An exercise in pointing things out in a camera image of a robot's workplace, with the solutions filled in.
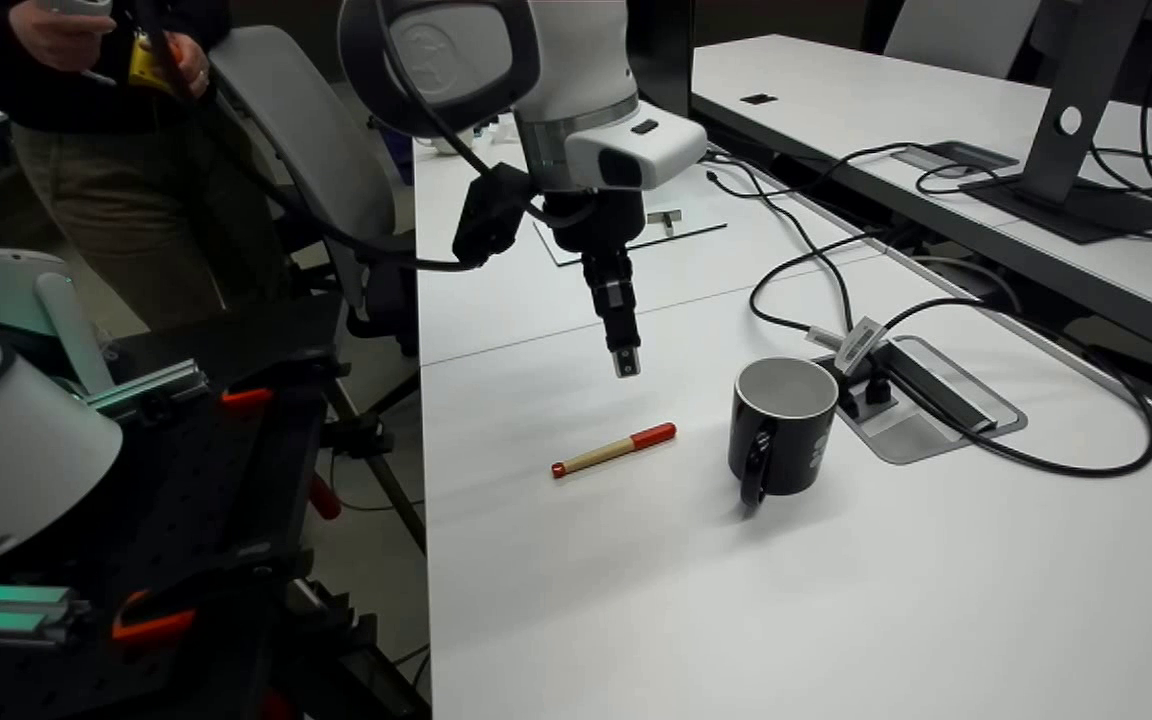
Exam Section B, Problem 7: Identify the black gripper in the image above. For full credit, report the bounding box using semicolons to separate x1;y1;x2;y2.
573;185;648;384

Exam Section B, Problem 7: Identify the tan marker with red cap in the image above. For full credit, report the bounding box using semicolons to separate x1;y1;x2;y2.
549;419;680;482

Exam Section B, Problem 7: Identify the yellow and orange object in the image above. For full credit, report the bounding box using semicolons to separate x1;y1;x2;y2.
125;31;173;96

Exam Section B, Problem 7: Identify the black mug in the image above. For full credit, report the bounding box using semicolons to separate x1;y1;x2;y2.
726;351;844;511

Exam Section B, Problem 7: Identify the person's left hand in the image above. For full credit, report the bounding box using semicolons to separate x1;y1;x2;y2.
154;31;216;105

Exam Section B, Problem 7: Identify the person's right hand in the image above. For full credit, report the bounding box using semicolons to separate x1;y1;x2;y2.
10;0;119;74

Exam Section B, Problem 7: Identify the white plug adapter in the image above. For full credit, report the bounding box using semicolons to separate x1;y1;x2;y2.
808;313;889;379

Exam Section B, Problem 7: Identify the black computer monitor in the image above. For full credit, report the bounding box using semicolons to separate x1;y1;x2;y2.
623;0;706;118

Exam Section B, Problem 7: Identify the grey table outlet box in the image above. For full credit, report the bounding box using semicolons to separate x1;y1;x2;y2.
825;333;1032;466

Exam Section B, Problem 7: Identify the grey office chair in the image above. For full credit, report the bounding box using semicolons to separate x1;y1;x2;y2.
210;20;426;354

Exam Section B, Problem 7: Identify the flat black device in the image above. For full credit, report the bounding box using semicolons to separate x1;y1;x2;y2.
920;134;1024;179

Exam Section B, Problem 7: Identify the black robot mounting cart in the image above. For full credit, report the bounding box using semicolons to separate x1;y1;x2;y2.
0;293;433;720

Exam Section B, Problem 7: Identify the white chair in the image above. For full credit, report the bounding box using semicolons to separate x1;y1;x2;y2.
879;0;1050;79

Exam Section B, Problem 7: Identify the person in khaki trousers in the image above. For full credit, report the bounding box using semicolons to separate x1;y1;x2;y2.
0;0;289;335

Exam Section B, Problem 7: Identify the grey monitor stand with hole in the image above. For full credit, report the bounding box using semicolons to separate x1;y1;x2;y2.
962;0;1152;247

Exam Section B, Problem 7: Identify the orange clamp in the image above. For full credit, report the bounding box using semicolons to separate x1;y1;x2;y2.
110;586;203;650

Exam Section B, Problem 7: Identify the looped black cable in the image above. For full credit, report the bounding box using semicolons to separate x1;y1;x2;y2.
701;157;874;351

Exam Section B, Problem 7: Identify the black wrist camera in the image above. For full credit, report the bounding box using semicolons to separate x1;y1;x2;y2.
453;158;539;272

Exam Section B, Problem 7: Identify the red clamp handle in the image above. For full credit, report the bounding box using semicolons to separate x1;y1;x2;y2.
304;466;343;524

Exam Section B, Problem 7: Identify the orange clamp handle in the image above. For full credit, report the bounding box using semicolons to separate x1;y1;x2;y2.
216;384;281;411

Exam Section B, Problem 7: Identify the thick black cable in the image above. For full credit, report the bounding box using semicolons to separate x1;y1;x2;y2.
853;293;1152;481

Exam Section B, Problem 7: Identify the aluminium extrusion rail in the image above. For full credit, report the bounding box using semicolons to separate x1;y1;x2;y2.
0;580;80;648
75;354;213;414

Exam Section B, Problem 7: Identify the black cable bundle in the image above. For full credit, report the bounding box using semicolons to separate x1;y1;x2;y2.
1086;74;1152;247

